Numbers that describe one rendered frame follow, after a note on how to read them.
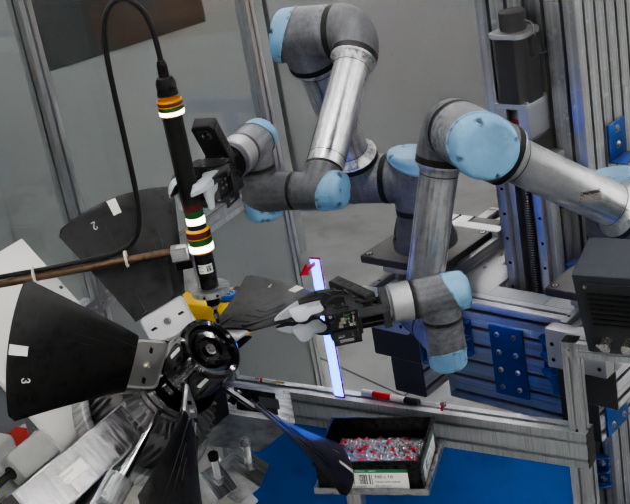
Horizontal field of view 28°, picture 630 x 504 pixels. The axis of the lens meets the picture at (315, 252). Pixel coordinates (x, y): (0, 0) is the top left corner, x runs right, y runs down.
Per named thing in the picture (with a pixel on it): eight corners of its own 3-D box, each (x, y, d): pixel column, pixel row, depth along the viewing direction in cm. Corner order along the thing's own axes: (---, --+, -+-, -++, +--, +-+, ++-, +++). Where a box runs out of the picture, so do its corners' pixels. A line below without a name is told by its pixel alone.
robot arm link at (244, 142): (254, 133, 236) (215, 134, 239) (245, 141, 232) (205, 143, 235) (261, 170, 239) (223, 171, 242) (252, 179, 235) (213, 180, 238)
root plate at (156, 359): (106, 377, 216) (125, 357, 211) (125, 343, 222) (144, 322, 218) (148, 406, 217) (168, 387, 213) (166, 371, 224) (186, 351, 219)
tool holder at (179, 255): (181, 306, 223) (169, 256, 220) (181, 290, 230) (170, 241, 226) (230, 296, 224) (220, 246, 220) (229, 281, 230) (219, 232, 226)
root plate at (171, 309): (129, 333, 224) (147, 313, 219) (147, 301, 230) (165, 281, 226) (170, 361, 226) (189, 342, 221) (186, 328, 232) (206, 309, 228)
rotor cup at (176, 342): (130, 387, 220) (164, 351, 212) (159, 331, 231) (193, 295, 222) (197, 432, 223) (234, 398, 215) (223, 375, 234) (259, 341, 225)
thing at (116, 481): (113, 515, 208) (93, 502, 207) (128, 488, 212) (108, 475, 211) (120, 509, 206) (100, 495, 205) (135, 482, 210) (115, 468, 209)
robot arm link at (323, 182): (401, 24, 264) (350, 223, 242) (353, 27, 268) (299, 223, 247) (383, -13, 255) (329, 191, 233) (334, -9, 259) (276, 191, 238)
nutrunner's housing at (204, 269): (203, 310, 226) (148, 65, 208) (203, 302, 229) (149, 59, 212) (224, 306, 226) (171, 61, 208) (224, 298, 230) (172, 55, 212)
